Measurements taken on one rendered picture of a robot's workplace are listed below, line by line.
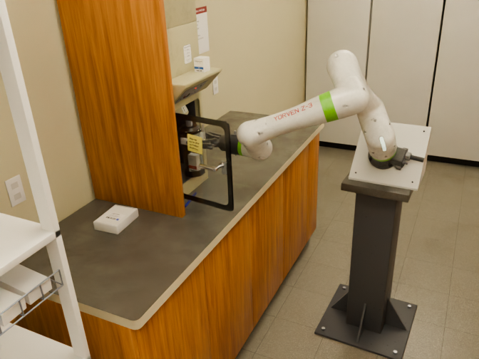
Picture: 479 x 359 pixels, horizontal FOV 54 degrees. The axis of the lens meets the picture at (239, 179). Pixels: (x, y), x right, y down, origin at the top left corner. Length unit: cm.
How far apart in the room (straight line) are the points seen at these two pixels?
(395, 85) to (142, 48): 335
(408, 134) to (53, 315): 177
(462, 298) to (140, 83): 234
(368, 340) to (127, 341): 156
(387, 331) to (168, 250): 150
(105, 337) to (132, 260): 30
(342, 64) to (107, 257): 117
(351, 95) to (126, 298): 109
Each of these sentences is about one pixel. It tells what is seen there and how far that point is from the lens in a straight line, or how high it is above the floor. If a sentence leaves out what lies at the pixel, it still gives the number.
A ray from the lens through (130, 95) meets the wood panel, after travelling 200.
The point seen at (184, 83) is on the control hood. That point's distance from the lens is 196.
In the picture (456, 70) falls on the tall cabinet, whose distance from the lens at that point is 480.
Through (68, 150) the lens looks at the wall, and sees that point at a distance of 224.
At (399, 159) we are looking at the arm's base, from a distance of 235.
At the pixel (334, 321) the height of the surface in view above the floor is 1.
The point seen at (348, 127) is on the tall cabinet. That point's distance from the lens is 510.
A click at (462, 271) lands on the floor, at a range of 353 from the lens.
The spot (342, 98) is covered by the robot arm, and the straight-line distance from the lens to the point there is 185.
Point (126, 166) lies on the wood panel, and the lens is 215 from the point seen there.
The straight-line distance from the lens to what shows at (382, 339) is 288.
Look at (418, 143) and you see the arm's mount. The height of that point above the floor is 111.
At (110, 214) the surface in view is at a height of 98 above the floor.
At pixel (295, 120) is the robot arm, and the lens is 187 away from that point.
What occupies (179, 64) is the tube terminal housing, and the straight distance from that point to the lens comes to 210.
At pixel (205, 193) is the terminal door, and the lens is 205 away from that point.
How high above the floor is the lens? 199
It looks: 26 degrees down
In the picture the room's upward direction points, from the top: 3 degrees counter-clockwise
